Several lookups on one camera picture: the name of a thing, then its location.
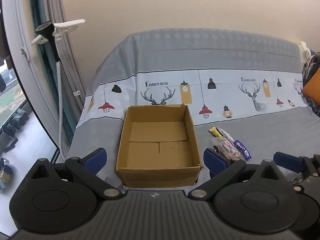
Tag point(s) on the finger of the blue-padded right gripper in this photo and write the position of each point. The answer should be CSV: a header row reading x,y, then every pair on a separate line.
x,y
304,165

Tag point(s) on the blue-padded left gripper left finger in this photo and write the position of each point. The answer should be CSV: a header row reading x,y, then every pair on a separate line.
x,y
85,171

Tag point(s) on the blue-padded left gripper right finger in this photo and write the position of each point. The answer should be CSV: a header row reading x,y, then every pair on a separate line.
x,y
223,172

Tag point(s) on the clear candy bag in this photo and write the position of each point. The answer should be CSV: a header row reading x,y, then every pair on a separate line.
x,y
226,148

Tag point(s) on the purple chocolate bar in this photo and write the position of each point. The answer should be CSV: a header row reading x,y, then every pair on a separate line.
x,y
242,148

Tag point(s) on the silver foil snack packet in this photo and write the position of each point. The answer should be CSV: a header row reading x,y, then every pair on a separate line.
x,y
225,134

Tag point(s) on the yellow snack bar wrapper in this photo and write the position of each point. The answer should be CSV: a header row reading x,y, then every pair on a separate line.
x,y
215,132

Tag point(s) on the brown cardboard box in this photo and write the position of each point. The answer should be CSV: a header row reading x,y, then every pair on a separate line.
x,y
158,147

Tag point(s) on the orange cushion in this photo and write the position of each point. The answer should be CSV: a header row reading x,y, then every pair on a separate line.
x,y
312,88

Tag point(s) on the grey curtain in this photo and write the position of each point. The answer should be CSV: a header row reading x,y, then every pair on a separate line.
x,y
73,88

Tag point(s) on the white garment steamer head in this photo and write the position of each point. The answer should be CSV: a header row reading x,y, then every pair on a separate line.
x,y
49,30

